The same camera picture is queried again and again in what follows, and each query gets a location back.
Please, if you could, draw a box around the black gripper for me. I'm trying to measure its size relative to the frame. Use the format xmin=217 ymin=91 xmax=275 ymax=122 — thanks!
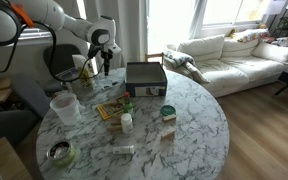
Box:
xmin=101 ymin=50 xmax=113 ymax=76

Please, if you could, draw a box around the clear plastic cup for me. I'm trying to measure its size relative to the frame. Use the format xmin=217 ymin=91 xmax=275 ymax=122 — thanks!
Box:
xmin=50 ymin=93 xmax=81 ymax=125

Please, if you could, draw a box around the dark blue cardboard box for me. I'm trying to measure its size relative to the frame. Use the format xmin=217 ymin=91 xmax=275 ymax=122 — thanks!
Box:
xmin=125 ymin=62 xmax=168 ymax=97

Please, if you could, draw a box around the yellow picture book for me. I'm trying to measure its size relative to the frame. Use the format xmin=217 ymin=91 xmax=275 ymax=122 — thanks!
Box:
xmin=96 ymin=97 xmax=124 ymax=120

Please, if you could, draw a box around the green glass bottle red cap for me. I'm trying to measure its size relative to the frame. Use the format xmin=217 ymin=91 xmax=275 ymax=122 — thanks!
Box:
xmin=123 ymin=92 xmax=134 ymax=116

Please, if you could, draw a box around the white pill bottle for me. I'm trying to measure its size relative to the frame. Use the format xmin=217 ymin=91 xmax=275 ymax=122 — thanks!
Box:
xmin=121 ymin=113 xmax=133 ymax=134

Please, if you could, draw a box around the wooden chair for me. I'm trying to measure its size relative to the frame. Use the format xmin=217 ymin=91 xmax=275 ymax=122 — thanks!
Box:
xmin=145 ymin=52 xmax=164 ymax=64

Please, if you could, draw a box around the wooden block pile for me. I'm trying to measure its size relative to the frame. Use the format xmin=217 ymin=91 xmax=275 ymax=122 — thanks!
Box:
xmin=106 ymin=116 xmax=122 ymax=132

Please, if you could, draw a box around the grey folded blanket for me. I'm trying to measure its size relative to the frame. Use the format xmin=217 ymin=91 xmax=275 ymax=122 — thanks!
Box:
xmin=163 ymin=49 xmax=209 ymax=83

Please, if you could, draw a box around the green round lid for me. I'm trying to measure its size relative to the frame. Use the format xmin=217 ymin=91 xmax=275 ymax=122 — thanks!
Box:
xmin=160 ymin=105 xmax=176 ymax=116

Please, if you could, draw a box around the small white tube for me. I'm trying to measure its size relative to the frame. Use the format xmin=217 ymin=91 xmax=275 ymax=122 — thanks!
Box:
xmin=113 ymin=145 xmax=135 ymax=154

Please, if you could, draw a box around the metal bowl green rim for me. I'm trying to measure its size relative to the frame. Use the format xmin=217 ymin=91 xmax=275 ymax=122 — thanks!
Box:
xmin=46 ymin=140 xmax=75 ymax=167

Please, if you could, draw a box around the white sectional sofa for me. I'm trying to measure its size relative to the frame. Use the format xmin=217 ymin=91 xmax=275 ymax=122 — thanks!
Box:
xmin=164 ymin=34 xmax=288 ymax=97

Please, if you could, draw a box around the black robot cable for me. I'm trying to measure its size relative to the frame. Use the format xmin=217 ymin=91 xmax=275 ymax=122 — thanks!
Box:
xmin=0 ymin=20 xmax=107 ymax=84

